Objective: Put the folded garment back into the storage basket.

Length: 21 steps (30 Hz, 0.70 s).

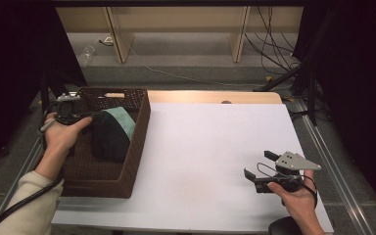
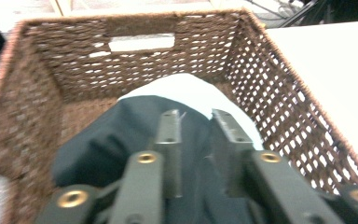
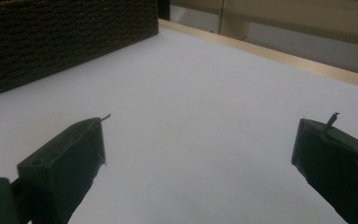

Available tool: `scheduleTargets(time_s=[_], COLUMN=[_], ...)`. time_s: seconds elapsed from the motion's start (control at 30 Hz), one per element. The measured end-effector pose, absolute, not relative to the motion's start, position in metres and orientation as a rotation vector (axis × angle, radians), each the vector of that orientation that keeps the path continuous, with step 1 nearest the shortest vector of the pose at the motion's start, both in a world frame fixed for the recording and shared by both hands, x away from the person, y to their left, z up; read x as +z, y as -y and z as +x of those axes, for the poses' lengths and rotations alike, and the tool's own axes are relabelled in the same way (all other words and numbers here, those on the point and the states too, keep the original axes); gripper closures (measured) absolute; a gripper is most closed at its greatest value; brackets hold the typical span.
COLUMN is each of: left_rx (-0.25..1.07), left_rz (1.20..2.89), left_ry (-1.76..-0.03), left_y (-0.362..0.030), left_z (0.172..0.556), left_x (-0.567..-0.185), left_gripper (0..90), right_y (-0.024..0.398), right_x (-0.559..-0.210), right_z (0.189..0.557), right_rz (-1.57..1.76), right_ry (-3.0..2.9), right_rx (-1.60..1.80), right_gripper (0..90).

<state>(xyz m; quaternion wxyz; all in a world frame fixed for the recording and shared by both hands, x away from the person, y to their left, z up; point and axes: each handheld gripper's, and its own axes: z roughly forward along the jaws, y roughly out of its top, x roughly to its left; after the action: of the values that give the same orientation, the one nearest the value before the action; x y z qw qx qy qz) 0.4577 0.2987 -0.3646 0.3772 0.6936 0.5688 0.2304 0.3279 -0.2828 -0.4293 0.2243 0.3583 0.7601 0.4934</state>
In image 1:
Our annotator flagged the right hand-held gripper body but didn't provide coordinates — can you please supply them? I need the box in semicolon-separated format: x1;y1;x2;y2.
254;151;323;194

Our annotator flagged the grey cable plug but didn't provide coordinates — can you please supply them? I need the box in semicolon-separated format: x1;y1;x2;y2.
38;118;58;134

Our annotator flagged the person's left hand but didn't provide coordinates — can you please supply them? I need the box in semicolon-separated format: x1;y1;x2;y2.
43;112;93;159

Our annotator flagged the aluminium rail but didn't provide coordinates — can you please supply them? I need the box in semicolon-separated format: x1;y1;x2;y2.
0;138;45;235
293;97;376;235

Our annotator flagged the small white adapter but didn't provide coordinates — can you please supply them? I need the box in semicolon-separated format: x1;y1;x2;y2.
97;36;115;47

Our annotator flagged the black and green garment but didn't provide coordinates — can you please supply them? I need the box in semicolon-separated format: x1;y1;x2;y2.
91;106;137;164

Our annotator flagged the thin black cable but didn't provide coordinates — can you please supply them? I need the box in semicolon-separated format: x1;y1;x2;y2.
302;174;319;209

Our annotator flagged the light wooden shelf unit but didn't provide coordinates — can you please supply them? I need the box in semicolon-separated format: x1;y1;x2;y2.
55;5;305;65

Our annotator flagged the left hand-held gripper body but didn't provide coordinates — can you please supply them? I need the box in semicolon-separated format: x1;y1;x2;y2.
55;92;86;126

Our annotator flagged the black cable bundle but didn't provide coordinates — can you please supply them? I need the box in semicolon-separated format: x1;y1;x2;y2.
244;5;304;76

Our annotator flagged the black tripod stand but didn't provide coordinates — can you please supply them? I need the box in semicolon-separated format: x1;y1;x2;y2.
254;9;332;127

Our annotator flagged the black round seat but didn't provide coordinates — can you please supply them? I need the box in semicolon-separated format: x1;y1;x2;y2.
267;215;306;235

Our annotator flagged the brown woven basket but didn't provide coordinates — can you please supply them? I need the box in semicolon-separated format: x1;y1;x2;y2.
59;86;152;200

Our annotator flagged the wooden table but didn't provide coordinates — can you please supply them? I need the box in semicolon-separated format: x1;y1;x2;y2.
105;90;283;106

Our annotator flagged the clear plastic bottle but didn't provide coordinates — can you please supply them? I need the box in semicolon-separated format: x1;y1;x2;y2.
77;45;97;68

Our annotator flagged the dark curtain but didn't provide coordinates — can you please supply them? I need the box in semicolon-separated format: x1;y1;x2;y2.
292;0;376;213
0;0;87;170

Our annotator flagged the person's right hand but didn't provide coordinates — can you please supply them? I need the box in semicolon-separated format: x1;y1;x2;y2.
266;169;319;226

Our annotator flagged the thin grey wire loop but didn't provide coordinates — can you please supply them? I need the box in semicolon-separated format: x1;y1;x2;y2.
256;162;283;180

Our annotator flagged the white table sheet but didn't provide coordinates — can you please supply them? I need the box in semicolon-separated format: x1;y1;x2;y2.
51;101;335;234

